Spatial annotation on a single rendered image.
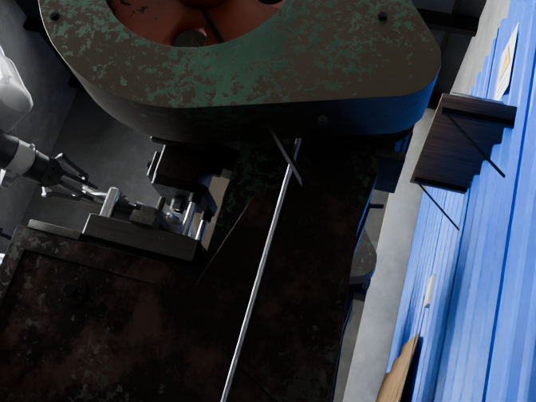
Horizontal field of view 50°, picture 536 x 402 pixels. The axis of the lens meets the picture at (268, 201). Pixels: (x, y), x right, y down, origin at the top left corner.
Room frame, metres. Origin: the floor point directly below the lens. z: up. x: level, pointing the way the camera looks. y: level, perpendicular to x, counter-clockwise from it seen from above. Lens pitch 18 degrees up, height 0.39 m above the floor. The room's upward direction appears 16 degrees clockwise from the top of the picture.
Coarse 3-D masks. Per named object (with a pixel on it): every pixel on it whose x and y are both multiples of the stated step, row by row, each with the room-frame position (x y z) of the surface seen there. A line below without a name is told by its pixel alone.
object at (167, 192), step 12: (156, 180) 1.58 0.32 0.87; (168, 180) 1.57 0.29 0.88; (180, 180) 1.56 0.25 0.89; (168, 192) 1.63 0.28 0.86; (180, 192) 1.59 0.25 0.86; (192, 192) 1.56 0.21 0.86; (204, 192) 1.56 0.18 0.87; (168, 204) 1.76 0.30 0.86; (204, 204) 1.64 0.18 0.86; (204, 216) 1.72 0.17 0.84
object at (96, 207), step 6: (84, 204) 1.69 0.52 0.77; (90, 204) 1.66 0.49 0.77; (96, 204) 1.64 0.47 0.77; (102, 204) 1.63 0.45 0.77; (90, 210) 1.74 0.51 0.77; (96, 210) 1.71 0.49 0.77; (120, 210) 1.62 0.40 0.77; (126, 210) 1.62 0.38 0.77; (132, 210) 1.62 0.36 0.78; (114, 216) 1.64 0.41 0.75; (120, 216) 1.64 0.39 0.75; (126, 216) 1.64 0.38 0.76
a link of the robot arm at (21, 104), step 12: (0, 60) 1.42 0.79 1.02; (0, 72) 1.39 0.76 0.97; (12, 72) 1.41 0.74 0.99; (0, 84) 1.34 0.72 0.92; (12, 84) 1.35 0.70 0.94; (0, 96) 1.33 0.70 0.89; (12, 96) 1.34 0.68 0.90; (24, 96) 1.36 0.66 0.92; (0, 108) 1.35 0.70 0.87; (12, 108) 1.35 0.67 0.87; (24, 108) 1.37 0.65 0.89; (0, 120) 1.38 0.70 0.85; (12, 120) 1.39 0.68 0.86
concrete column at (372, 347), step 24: (408, 168) 6.38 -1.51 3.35; (408, 192) 6.36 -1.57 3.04; (384, 216) 6.46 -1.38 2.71; (408, 216) 6.35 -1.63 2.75; (384, 240) 6.39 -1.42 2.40; (408, 240) 6.34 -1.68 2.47; (384, 264) 6.38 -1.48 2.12; (384, 288) 6.37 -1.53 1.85; (384, 312) 6.36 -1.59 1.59; (360, 336) 6.40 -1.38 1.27; (384, 336) 6.35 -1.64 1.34; (360, 360) 6.39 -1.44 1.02; (384, 360) 6.34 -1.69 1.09; (360, 384) 6.38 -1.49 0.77
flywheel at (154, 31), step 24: (120, 0) 1.31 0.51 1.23; (144, 0) 1.30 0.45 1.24; (168, 0) 1.29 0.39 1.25; (192, 0) 1.25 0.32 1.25; (216, 0) 1.25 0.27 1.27; (240, 0) 1.26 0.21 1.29; (144, 24) 1.29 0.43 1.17; (168, 24) 1.28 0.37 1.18; (192, 24) 1.28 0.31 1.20; (216, 24) 1.26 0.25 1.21; (240, 24) 1.25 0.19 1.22
